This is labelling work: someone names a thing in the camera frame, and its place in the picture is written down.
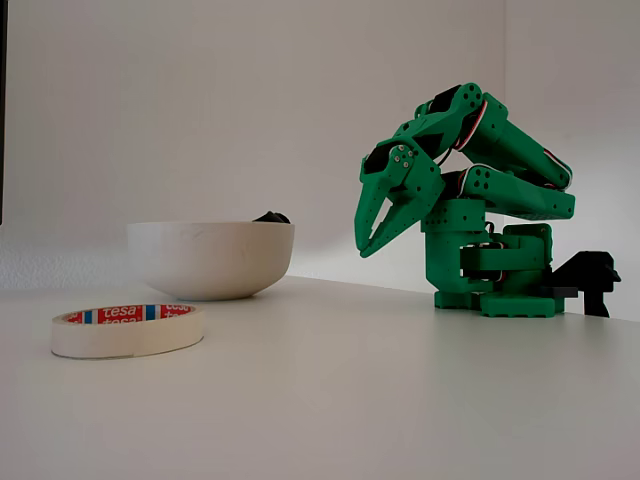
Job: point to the beige masking tape roll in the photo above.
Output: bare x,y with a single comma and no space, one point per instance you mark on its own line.
125,336

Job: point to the white round bowl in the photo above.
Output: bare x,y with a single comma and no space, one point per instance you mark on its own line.
210,260

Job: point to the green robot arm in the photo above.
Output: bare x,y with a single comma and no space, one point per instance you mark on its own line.
505,145

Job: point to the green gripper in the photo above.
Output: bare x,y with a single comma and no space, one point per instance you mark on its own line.
387,181

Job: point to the black cloth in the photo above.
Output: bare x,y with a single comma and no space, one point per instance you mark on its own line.
272,218

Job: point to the black table clamp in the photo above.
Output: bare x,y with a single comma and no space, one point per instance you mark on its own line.
590,280

